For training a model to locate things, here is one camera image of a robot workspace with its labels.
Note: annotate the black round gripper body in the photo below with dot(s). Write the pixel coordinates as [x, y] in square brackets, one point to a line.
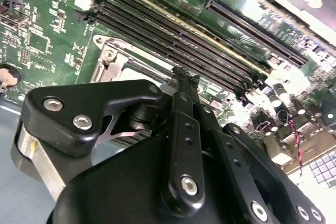
[118, 187]

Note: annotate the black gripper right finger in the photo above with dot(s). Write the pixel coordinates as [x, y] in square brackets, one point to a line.
[236, 174]

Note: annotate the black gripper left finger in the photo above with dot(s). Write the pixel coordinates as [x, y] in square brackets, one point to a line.
[65, 121]

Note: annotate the metal socket cover frame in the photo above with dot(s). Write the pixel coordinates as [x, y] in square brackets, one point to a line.
[115, 68]

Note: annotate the silver square CPU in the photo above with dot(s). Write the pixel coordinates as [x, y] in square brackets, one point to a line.
[136, 75]

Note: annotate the thin metal locking lever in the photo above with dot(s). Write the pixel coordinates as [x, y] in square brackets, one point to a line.
[147, 56]

